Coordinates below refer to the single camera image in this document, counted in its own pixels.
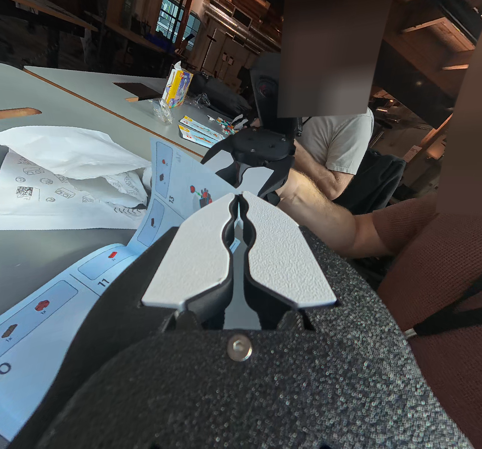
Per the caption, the dark desk cable hatch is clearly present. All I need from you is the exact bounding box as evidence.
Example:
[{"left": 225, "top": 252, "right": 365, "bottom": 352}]
[{"left": 113, "top": 82, "right": 163, "bottom": 103}]

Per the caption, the black bag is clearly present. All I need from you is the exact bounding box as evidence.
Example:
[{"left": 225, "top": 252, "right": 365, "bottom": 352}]
[{"left": 188, "top": 72, "right": 254, "bottom": 117}]

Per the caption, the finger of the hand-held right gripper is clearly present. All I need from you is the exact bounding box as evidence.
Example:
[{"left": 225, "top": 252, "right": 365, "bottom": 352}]
[
  {"left": 241, "top": 155, "right": 296, "bottom": 207},
  {"left": 201, "top": 140, "right": 242, "bottom": 188}
]

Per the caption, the crumpled white paper bag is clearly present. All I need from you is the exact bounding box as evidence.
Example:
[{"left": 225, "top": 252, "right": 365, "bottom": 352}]
[{"left": 0, "top": 126, "right": 152, "bottom": 181}]

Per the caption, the paper bag with brick drawings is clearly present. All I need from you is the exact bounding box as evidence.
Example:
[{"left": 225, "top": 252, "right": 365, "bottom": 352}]
[{"left": 0, "top": 151, "right": 153, "bottom": 231}]

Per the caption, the grey desk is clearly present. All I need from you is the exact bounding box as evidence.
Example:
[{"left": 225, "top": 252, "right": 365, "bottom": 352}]
[
  {"left": 23, "top": 66, "right": 251, "bottom": 157},
  {"left": 0, "top": 63, "right": 206, "bottom": 306}
]

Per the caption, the colourful toy brick pile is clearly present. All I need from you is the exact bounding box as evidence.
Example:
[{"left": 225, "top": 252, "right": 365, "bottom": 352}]
[{"left": 207, "top": 115, "right": 242, "bottom": 136}]

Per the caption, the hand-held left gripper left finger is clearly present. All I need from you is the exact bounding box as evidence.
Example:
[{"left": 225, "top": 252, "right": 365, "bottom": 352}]
[{"left": 141, "top": 192, "right": 242, "bottom": 322}]

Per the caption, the orange striped instruction booklet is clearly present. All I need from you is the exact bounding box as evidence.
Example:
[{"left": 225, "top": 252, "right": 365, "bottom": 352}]
[
  {"left": 179, "top": 115, "right": 223, "bottom": 134},
  {"left": 177, "top": 124, "right": 223, "bottom": 149}
]

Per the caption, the black cord with metal ferrule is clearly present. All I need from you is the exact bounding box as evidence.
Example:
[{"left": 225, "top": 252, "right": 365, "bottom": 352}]
[{"left": 404, "top": 290, "right": 482, "bottom": 340}]

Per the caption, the paned window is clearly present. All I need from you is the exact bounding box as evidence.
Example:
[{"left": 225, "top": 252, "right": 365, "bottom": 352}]
[{"left": 155, "top": 0, "right": 202, "bottom": 49}]

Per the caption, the black jacket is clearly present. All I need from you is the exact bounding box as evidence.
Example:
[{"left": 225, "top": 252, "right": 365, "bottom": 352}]
[{"left": 334, "top": 148, "right": 407, "bottom": 215}]

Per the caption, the person's right forearm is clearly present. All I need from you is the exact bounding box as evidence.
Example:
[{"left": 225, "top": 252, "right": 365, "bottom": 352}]
[{"left": 277, "top": 168, "right": 396, "bottom": 259}]

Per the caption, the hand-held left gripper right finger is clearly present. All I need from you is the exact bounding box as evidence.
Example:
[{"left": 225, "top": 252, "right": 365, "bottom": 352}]
[{"left": 241, "top": 191, "right": 337, "bottom": 329}]

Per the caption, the white toy brick box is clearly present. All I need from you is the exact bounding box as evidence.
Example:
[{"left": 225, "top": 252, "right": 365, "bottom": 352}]
[{"left": 162, "top": 63, "right": 194, "bottom": 109}]

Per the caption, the blue instruction booklet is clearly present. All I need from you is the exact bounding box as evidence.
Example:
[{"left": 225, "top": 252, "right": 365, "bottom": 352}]
[{"left": 0, "top": 137, "right": 266, "bottom": 441}]

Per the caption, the person's brown sweater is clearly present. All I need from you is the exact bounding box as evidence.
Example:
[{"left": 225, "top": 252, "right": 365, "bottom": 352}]
[{"left": 371, "top": 195, "right": 482, "bottom": 449}]

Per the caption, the clear plastic bag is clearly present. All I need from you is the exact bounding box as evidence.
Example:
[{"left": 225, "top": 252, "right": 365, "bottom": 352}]
[{"left": 151, "top": 94, "right": 174, "bottom": 124}]

